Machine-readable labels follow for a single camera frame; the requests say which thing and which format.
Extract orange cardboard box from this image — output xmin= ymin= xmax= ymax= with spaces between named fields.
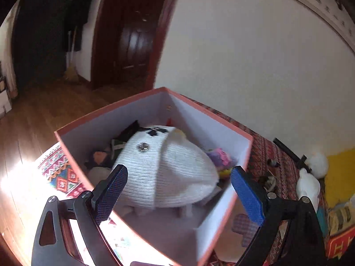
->
xmin=54 ymin=87 xmax=253 ymax=266

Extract teal oval case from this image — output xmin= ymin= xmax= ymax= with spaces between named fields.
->
xmin=316 ymin=208 xmax=328 ymax=236

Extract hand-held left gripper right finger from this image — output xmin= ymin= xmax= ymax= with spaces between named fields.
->
xmin=230 ymin=166 xmax=326 ymax=266

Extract white box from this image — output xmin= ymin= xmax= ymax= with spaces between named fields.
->
xmin=0 ymin=72 xmax=13 ymax=117

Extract dark red wooden door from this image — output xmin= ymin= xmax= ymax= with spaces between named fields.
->
xmin=91 ymin=0 xmax=183 ymax=89

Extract white knit hat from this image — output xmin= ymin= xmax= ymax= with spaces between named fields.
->
xmin=111 ymin=125 xmax=219 ymax=208

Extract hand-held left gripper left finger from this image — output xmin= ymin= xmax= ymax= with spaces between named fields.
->
xmin=31 ymin=164 xmax=128 ymax=266

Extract red patterned blanket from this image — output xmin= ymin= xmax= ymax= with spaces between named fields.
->
xmin=37 ymin=94 xmax=355 ymax=266

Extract hanging dark clothes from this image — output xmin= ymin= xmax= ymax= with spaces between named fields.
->
xmin=65 ymin=0 xmax=97 ymax=52

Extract dark-haired doll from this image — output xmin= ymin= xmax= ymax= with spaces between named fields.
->
xmin=83 ymin=120 xmax=140 ymax=172

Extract purple pink plush toy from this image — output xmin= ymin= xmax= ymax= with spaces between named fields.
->
xmin=207 ymin=147 xmax=236 ymax=169

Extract straw broom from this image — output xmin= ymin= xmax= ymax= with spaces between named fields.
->
xmin=62 ymin=30 xmax=79 ymax=81

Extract yellow pillow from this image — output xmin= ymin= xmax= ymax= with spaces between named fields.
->
xmin=323 ymin=147 xmax=355 ymax=208

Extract white plush toy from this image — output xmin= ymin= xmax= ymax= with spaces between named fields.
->
xmin=295 ymin=169 xmax=321 ymax=211

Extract red box with gold trim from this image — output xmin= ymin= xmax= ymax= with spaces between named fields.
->
xmin=326 ymin=227 xmax=355 ymax=259

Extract white fluffy ball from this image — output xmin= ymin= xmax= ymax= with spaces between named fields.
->
xmin=305 ymin=152 xmax=329 ymax=179

